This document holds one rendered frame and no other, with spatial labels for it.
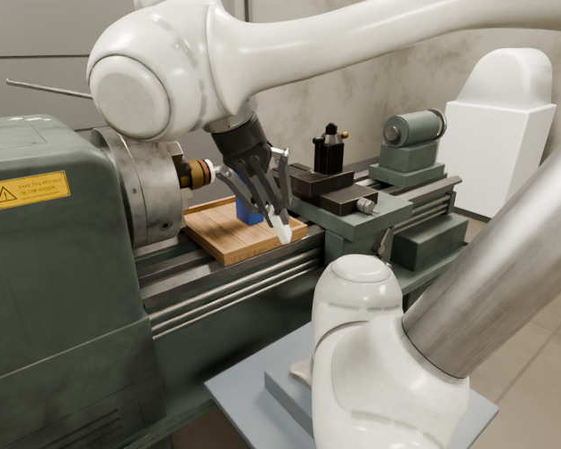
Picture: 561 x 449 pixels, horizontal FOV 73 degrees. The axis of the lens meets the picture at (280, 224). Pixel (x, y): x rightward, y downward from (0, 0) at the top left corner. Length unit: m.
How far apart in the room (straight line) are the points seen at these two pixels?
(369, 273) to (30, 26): 2.56
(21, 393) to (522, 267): 0.87
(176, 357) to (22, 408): 0.47
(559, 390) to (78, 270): 2.04
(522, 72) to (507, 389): 2.30
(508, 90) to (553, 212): 3.14
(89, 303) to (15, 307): 0.12
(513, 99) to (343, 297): 3.04
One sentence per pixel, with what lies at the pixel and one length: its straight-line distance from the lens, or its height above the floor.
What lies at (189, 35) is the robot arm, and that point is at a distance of 0.37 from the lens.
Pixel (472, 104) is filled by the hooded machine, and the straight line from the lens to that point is 3.65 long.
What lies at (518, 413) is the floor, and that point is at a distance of 2.07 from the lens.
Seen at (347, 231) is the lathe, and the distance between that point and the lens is 1.19.
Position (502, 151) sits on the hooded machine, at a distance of 3.57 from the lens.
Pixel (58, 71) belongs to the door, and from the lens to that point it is 2.90.
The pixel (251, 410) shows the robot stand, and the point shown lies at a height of 0.75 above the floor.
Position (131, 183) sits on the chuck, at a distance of 0.91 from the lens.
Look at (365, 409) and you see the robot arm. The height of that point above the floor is 1.04.
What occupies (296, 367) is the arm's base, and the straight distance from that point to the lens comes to 0.84.
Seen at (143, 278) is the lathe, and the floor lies 0.86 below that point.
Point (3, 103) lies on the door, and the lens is 2.87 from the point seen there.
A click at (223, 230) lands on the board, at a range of 1.22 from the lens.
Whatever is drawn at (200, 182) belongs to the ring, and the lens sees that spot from 1.10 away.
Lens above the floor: 1.42
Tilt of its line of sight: 26 degrees down
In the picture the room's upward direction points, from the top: straight up
